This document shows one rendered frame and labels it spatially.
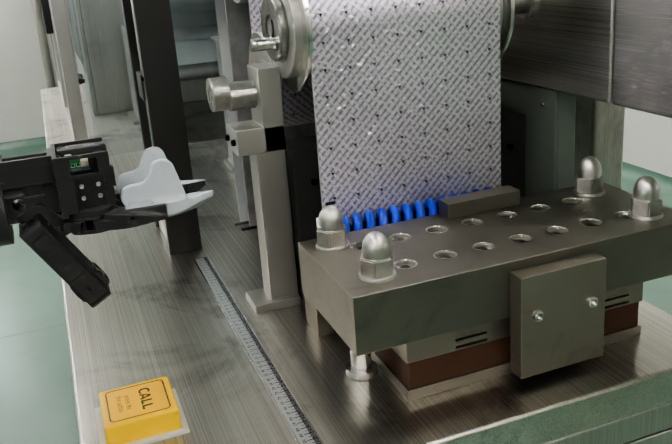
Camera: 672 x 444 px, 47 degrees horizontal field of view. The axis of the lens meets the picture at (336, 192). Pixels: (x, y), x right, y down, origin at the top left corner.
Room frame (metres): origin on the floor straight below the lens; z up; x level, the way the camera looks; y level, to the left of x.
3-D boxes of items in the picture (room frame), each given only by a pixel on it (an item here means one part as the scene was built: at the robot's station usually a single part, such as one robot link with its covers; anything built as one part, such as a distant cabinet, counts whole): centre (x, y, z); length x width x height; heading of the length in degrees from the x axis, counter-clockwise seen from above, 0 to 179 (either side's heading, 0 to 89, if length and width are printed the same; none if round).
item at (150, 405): (0.67, 0.21, 0.91); 0.07 x 0.07 x 0.02; 20
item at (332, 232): (0.77, 0.01, 1.05); 0.04 x 0.04 x 0.04
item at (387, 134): (0.88, -0.09, 1.11); 0.23 x 0.01 x 0.18; 110
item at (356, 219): (0.86, -0.10, 1.03); 0.21 x 0.04 x 0.03; 110
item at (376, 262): (0.69, -0.03, 1.05); 0.04 x 0.04 x 0.04
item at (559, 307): (0.70, -0.21, 0.97); 0.10 x 0.03 x 0.11; 110
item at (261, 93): (0.92, 0.09, 1.05); 0.06 x 0.05 x 0.31; 110
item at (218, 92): (0.91, 0.13, 1.18); 0.04 x 0.02 x 0.04; 20
